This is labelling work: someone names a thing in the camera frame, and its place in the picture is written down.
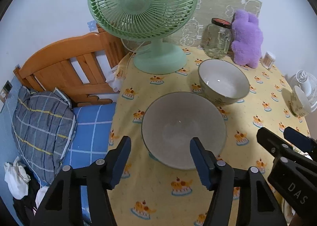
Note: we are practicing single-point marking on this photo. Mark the grey plaid pillow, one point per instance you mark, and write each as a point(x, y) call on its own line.
point(42, 127)

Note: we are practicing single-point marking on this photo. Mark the pile of clothes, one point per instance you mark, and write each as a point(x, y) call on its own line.
point(31, 198)

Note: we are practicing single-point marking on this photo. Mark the white crumpled cloth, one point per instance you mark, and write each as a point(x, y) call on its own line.
point(16, 179)

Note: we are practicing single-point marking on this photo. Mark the blue patterned wall sticker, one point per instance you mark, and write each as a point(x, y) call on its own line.
point(92, 25)

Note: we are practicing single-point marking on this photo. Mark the dark wall switch panel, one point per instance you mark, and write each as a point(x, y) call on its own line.
point(8, 86)

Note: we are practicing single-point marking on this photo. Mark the yellow printed tablecloth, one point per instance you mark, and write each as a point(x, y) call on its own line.
point(161, 206)

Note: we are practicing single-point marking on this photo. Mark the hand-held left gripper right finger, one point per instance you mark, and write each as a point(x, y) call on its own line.
point(201, 164)

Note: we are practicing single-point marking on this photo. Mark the green patterned board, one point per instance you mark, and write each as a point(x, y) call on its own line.
point(213, 0)

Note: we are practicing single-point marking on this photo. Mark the wooden bed headboard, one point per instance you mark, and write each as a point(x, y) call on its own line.
point(57, 55)

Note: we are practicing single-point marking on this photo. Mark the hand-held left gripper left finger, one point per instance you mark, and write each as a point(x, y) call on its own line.
point(121, 164)

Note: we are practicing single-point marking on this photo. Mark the green desk fan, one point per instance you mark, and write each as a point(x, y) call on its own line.
point(138, 0)

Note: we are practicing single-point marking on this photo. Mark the purple plush toy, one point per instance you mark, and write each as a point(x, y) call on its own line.
point(247, 40)

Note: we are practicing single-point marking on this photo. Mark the blue checked bed sheet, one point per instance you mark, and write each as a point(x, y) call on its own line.
point(91, 132)

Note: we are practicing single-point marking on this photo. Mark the glass jar with dark lid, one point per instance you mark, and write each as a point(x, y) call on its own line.
point(218, 40)

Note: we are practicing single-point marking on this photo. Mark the white wall socket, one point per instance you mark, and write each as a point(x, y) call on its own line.
point(3, 96)

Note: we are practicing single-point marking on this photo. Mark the cotton swab container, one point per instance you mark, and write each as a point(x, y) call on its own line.
point(268, 61)

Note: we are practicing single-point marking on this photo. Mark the white fan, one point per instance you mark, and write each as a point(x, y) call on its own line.
point(307, 84)

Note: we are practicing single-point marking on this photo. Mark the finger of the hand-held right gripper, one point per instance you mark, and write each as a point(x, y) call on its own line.
point(270, 141)
point(297, 139)

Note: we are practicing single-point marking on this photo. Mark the floral ceramic bowl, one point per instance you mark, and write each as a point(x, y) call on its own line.
point(173, 122)
point(223, 80)
point(301, 102)

